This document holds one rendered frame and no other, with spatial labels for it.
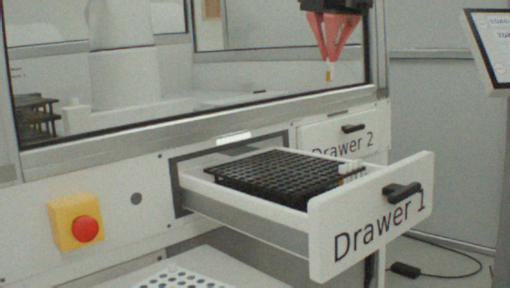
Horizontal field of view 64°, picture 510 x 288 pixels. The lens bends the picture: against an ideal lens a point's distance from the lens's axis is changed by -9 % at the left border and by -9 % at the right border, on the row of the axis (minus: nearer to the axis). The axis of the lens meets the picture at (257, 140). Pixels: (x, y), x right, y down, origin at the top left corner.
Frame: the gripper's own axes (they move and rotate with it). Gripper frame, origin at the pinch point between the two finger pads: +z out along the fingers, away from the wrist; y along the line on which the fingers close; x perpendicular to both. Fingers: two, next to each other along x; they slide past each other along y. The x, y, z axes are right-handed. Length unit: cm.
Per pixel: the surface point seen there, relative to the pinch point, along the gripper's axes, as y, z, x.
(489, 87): 0, 12, 74
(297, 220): 9.7, 18.7, -15.3
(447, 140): -44, 58, 158
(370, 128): -16.7, 22.9, 39.5
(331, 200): 14.3, 14.3, -14.7
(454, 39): -49, 6, 158
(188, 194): -15.3, 25.1, -15.5
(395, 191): 17.2, 14.8, -4.8
